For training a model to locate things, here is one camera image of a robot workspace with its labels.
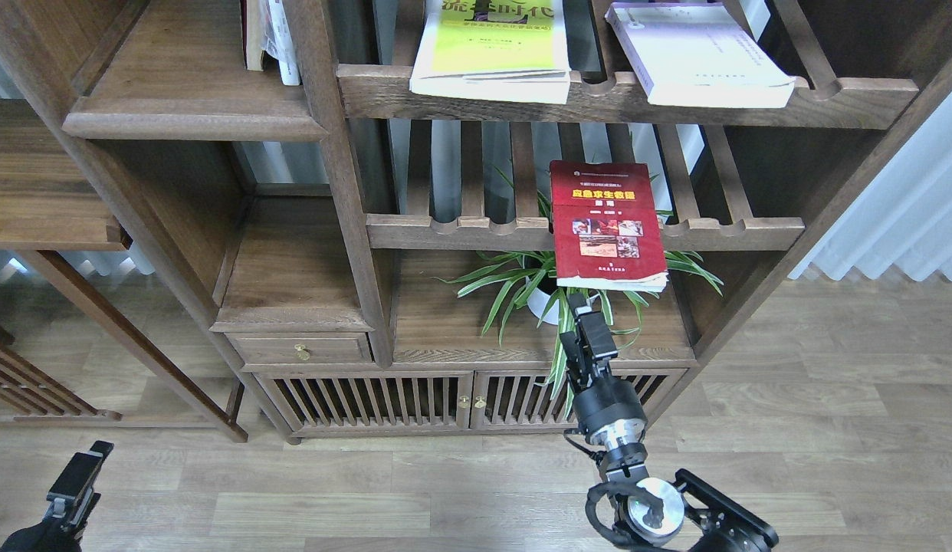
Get yellow-green paperback book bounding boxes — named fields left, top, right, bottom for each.
left=409, top=1, right=571, bottom=104

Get white lavender paperback book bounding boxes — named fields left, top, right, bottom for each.
left=605, top=2, right=796, bottom=109

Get large dark wooden bookshelf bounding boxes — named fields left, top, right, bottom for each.
left=0, top=1, right=952, bottom=443

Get white curtain right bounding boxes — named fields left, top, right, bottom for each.
left=789, top=92, right=952, bottom=281

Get spider plant in white pot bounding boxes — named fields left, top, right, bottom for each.
left=442, top=164, right=724, bottom=419

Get brass drawer knob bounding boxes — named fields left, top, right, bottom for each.
left=294, top=343, right=311, bottom=361

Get upright books on shelf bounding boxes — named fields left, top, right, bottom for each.
left=240, top=1, right=301, bottom=85

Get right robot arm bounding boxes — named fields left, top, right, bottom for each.
left=560, top=294, right=780, bottom=551

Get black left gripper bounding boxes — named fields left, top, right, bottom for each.
left=0, top=441, right=114, bottom=551

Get red paperback book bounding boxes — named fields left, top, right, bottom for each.
left=550, top=160, right=668, bottom=293

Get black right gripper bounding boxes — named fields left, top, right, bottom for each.
left=559, top=293, right=648, bottom=447

